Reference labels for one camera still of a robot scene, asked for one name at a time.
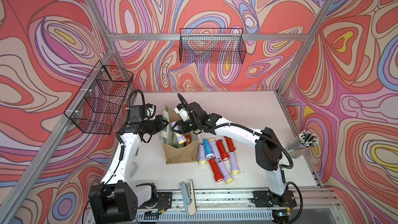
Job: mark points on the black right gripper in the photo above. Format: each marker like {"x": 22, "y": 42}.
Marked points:
{"x": 182, "y": 129}

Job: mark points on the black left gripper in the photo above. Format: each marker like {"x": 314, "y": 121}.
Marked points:
{"x": 158, "y": 120}

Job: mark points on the red flashlight with logo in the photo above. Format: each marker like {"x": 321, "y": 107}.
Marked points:
{"x": 188, "y": 140}

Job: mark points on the burlap tote bag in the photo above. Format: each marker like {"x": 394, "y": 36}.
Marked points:
{"x": 174, "y": 153}

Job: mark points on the red flashlight top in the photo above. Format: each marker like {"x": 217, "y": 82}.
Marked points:
{"x": 230, "y": 144}

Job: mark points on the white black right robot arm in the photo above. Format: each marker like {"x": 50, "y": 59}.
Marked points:
{"x": 269, "y": 153}

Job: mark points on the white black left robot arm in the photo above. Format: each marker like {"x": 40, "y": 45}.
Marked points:
{"x": 117, "y": 199}

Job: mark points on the long purple flashlight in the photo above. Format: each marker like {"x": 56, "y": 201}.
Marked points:
{"x": 227, "y": 178}

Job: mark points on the blue flashlight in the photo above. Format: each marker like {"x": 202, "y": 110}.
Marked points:
{"x": 208, "y": 152}

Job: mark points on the red flashlight bottom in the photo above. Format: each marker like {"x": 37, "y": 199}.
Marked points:
{"x": 215, "y": 169}

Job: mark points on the blue beige stapler tool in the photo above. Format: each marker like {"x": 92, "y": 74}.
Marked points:
{"x": 188, "y": 197}

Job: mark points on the metal cup of pencils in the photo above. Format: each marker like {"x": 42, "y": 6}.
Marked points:
{"x": 303, "y": 142}

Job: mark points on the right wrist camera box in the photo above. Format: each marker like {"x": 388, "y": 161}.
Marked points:
{"x": 187, "y": 112}

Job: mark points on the black wire basket left wall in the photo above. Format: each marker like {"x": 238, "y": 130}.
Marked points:
{"x": 96, "y": 106}

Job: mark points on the black wire basket wall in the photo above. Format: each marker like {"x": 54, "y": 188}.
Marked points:
{"x": 96, "y": 106}
{"x": 212, "y": 45}

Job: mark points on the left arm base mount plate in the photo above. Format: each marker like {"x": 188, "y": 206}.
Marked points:
{"x": 164, "y": 200}

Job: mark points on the black wire basket back wall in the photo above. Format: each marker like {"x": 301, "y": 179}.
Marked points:
{"x": 212, "y": 45}

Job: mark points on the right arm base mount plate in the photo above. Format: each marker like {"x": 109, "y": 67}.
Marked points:
{"x": 264, "y": 200}

